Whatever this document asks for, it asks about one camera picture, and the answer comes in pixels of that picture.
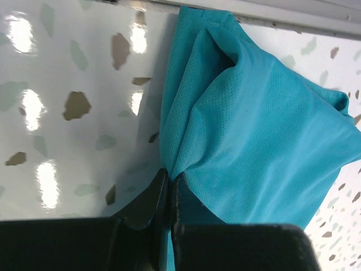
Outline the teal t shirt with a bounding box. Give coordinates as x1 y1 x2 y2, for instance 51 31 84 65
160 7 360 270

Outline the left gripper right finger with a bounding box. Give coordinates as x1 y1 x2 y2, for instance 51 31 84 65
170 173 320 271

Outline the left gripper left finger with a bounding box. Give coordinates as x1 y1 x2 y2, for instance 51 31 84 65
1 169 169 270

